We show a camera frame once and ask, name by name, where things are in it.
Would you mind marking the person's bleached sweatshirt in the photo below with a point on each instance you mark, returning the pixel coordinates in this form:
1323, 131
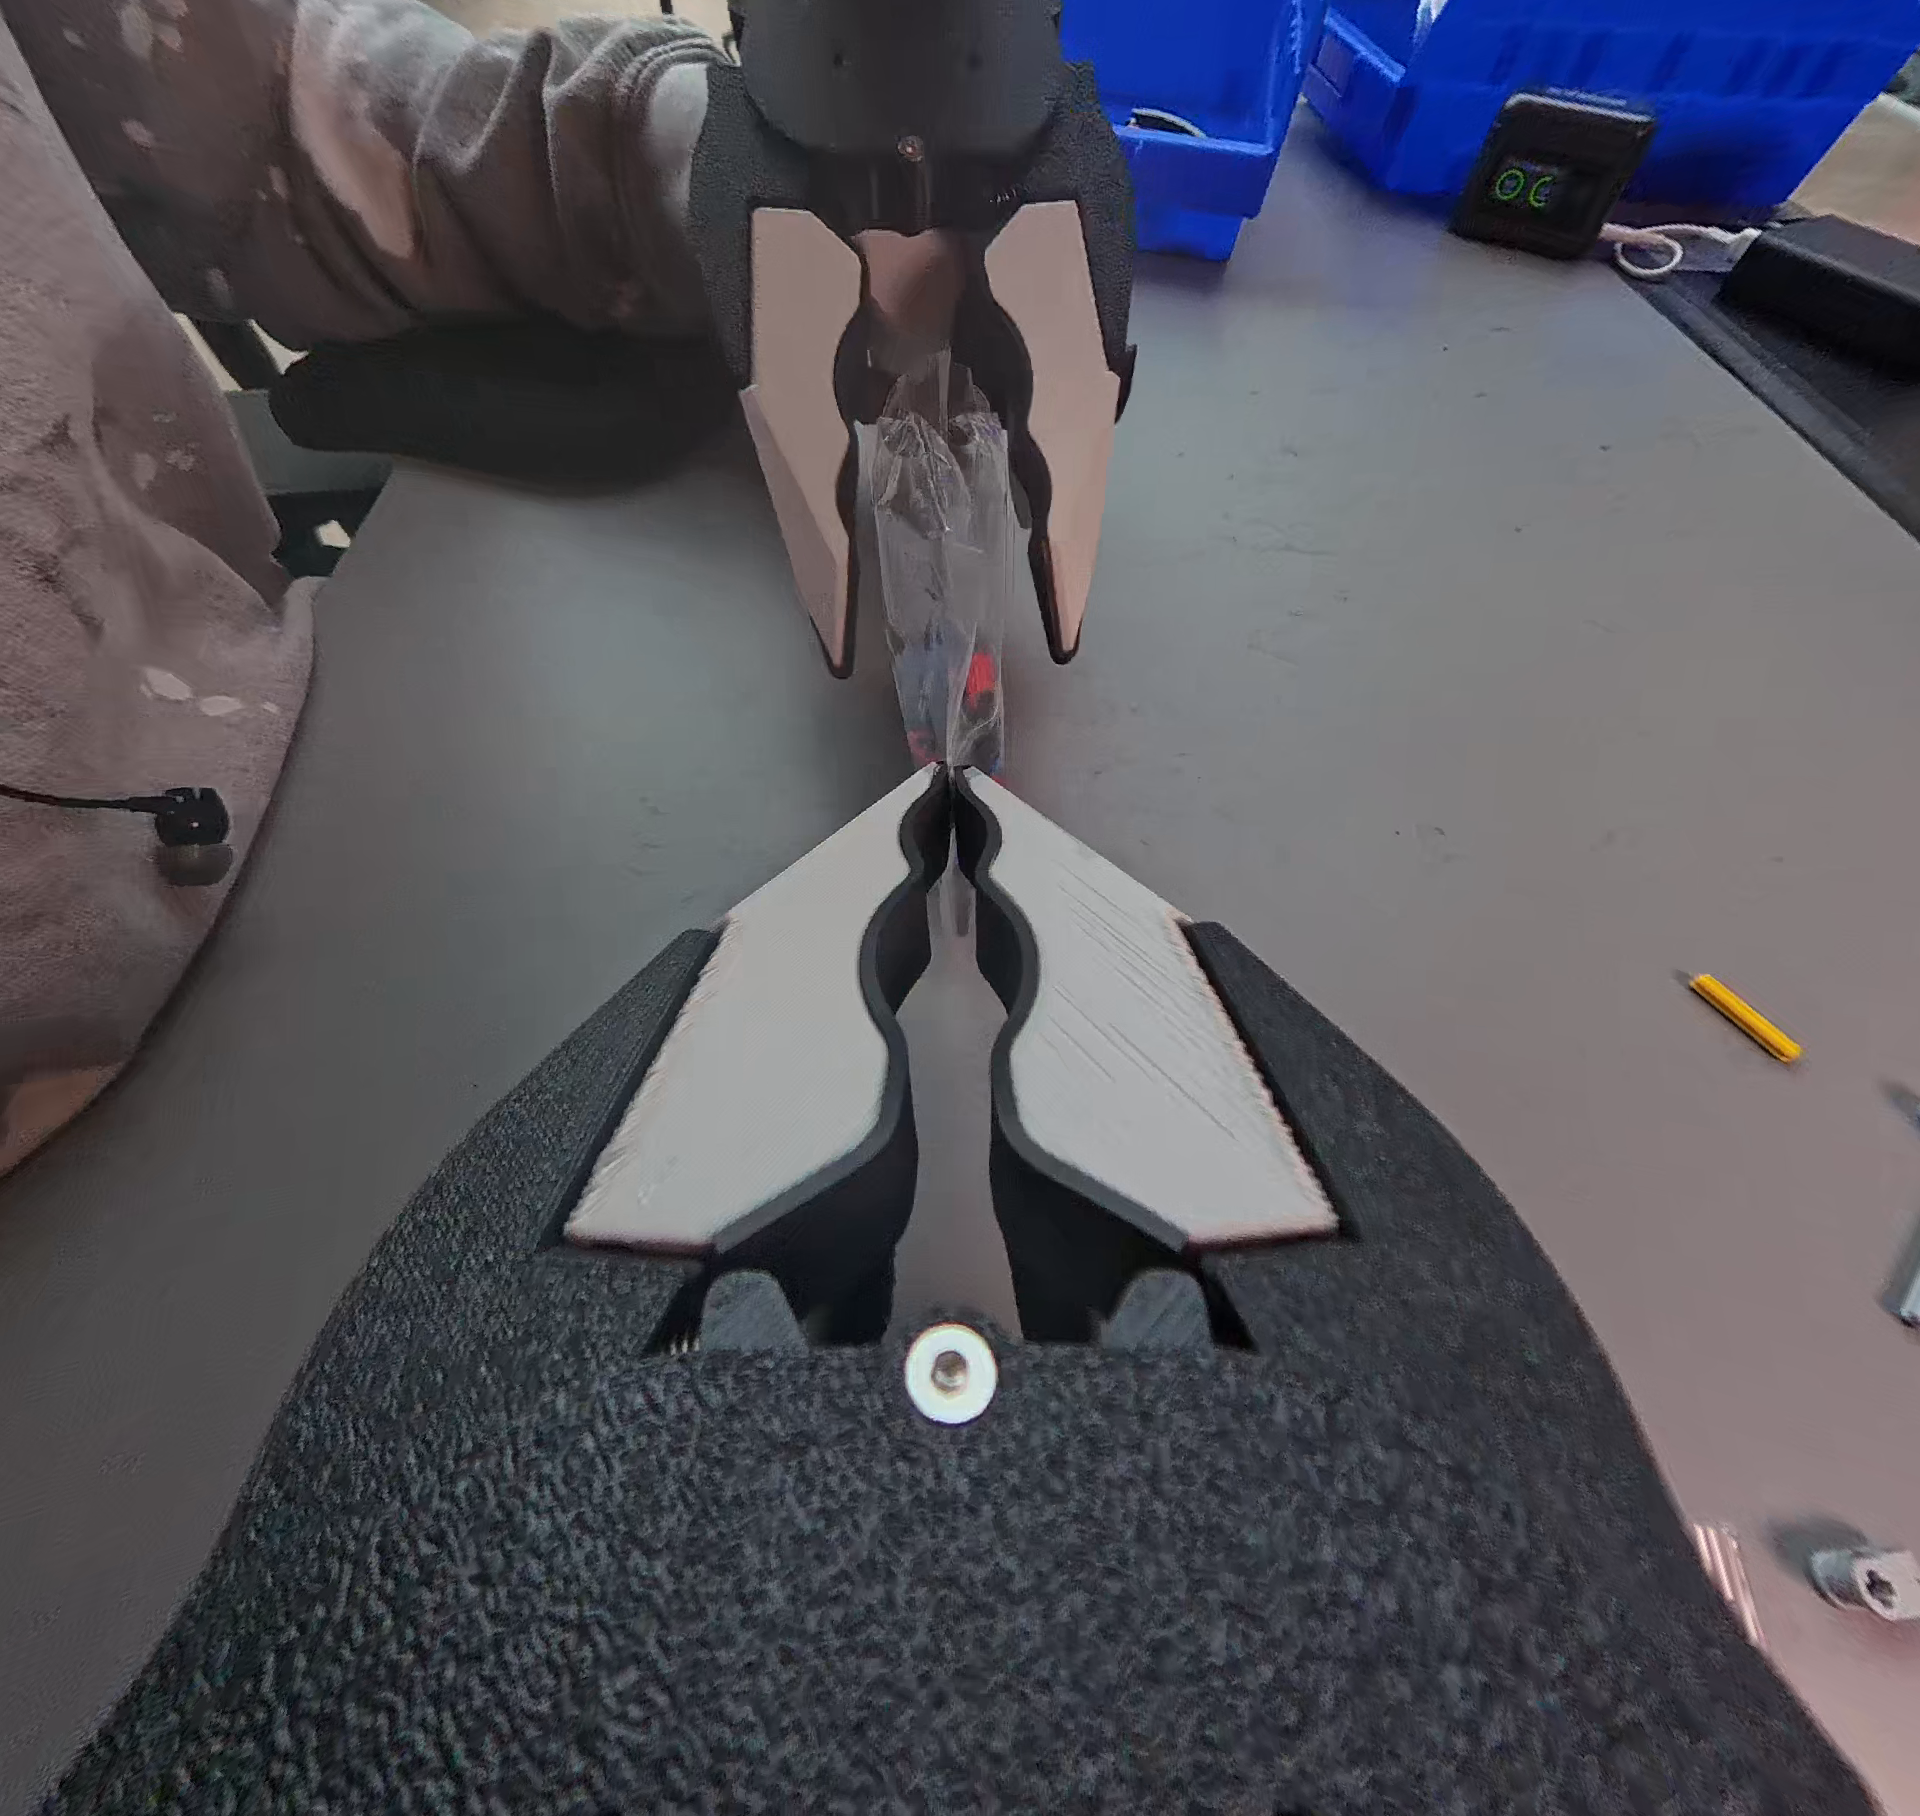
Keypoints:
104, 571

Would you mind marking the light grey long axle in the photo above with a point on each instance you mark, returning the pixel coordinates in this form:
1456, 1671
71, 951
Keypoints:
1908, 1277

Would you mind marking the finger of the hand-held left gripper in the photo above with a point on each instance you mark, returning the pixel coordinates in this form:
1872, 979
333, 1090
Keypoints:
1074, 390
793, 422

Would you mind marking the black power adapter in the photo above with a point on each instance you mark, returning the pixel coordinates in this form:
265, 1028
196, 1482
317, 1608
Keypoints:
1830, 278

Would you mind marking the blue storage bin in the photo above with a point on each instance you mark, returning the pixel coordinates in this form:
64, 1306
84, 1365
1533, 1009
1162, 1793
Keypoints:
1620, 46
1185, 46

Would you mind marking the person's left forearm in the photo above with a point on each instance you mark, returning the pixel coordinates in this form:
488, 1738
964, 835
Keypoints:
375, 149

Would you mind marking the yellow plastic axle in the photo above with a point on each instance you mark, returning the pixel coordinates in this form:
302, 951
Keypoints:
1742, 1016

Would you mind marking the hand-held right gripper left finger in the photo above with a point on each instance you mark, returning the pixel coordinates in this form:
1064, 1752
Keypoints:
748, 1081

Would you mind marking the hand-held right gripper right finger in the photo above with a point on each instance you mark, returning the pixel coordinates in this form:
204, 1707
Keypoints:
1153, 1094

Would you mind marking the black power bank with display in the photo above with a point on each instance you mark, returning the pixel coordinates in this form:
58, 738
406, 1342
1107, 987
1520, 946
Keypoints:
1554, 173

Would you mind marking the cluster of mixed colourful pins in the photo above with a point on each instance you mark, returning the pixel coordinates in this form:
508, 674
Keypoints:
952, 697

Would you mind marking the small clear plastic bag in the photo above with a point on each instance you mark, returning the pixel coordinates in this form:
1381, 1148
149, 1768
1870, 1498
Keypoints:
1830, 1695

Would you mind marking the black desk divider strip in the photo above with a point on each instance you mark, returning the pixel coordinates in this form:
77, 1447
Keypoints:
1799, 390

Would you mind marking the grey desk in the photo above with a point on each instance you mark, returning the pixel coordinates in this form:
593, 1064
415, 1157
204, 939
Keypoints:
1425, 645

